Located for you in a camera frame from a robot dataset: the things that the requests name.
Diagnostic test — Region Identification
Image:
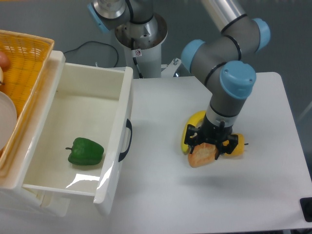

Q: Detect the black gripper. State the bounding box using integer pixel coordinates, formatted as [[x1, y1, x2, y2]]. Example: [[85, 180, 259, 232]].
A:
[[184, 115, 238, 160]]

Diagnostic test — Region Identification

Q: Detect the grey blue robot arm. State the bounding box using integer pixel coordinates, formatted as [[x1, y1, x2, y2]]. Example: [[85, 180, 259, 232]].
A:
[[87, 0, 271, 159]]

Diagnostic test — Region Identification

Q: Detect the white drawer cabinet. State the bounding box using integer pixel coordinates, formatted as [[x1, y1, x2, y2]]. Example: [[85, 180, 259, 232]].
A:
[[0, 51, 70, 217]]

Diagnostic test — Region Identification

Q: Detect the toy bread croissant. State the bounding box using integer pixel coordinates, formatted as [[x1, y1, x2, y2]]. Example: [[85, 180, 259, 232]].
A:
[[188, 143, 218, 168]]

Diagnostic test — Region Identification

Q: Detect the yellow banana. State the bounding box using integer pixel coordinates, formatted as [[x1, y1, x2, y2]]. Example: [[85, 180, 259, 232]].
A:
[[180, 110, 206, 154]]

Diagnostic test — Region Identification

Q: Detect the yellow bell pepper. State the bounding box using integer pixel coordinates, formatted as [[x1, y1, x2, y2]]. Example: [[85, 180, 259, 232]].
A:
[[224, 134, 247, 157]]

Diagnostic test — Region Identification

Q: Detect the black corner device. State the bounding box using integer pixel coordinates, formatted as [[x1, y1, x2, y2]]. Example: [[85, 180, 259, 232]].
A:
[[300, 197, 312, 222]]

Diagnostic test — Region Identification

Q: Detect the green bell pepper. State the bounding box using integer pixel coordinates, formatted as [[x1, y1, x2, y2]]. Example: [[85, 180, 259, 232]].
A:
[[65, 137, 104, 166]]

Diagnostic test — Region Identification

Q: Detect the yellow woven basket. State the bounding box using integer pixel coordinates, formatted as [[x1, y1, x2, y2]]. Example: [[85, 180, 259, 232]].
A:
[[0, 30, 55, 167]]

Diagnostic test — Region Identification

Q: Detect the white plate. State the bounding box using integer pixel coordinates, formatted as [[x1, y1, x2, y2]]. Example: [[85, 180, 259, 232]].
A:
[[0, 92, 17, 150]]

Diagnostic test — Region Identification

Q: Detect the pale onion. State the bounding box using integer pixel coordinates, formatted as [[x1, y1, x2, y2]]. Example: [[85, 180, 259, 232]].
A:
[[0, 68, 4, 85]]

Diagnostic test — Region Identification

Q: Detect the red apple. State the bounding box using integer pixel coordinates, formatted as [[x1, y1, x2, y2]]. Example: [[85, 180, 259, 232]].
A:
[[0, 51, 10, 70]]

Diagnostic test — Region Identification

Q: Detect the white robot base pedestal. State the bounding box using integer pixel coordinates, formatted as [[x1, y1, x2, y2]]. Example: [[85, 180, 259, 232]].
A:
[[115, 13, 181, 79]]

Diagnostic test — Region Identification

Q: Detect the black cable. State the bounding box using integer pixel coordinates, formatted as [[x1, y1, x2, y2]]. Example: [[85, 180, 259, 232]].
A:
[[62, 40, 119, 68]]

